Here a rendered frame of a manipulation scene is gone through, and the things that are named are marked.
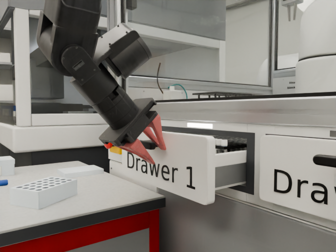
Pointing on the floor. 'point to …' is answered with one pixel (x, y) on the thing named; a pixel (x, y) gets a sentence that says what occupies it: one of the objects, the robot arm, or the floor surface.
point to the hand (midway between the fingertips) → (155, 153)
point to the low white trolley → (81, 215)
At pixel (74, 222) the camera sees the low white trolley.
